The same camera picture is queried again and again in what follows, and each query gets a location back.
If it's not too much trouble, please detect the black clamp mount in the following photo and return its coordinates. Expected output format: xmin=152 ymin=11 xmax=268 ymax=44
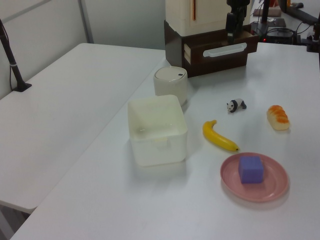
xmin=301 ymin=23 xmax=320 ymax=53

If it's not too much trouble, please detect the purple cube block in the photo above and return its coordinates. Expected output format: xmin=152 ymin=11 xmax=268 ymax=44
xmin=238 ymin=155 xmax=265 ymax=185

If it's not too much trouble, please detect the black pole with clamp base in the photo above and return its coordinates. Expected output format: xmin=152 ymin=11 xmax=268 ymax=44
xmin=0 ymin=18 xmax=33 ymax=92

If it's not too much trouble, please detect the yellow toy banana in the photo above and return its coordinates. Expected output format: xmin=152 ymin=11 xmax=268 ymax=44
xmin=202 ymin=119 xmax=241 ymax=153

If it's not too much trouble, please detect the brown drawer with white handle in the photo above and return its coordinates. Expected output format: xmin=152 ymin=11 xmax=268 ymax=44
xmin=183 ymin=30 xmax=260 ymax=65

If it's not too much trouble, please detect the cream round lidded bin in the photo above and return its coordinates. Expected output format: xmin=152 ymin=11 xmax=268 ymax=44
xmin=153 ymin=66 xmax=189 ymax=107

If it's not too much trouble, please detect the brown toy cabinet base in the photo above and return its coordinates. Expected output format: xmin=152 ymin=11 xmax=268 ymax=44
xmin=163 ymin=19 xmax=254 ymax=79

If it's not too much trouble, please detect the black electronics box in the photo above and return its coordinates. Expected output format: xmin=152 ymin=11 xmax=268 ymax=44
xmin=262 ymin=26 xmax=296 ymax=45

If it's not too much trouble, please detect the small panda toy figure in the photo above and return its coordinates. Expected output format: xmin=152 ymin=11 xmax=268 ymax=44
xmin=226 ymin=98 xmax=248 ymax=114

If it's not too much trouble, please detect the black stand pole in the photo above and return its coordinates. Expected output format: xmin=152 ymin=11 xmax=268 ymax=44
xmin=259 ymin=0 xmax=272 ymax=25

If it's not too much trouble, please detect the pink plastic plate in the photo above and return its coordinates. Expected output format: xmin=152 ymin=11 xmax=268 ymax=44
xmin=219 ymin=151 xmax=291 ymax=203

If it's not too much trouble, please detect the cream toy fridge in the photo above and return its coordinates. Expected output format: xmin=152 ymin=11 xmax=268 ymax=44
xmin=165 ymin=0 xmax=252 ymax=36

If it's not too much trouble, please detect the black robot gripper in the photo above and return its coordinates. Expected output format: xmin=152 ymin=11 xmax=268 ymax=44
xmin=225 ymin=0 xmax=251 ymax=45

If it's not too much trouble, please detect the white square plastic box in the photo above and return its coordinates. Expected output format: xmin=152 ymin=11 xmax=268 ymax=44
xmin=127 ymin=94 xmax=189 ymax=168

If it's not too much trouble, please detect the toy bread loaf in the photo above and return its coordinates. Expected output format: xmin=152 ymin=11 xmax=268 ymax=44
xmin=266 ymin=104 xmax=291 ymax=131

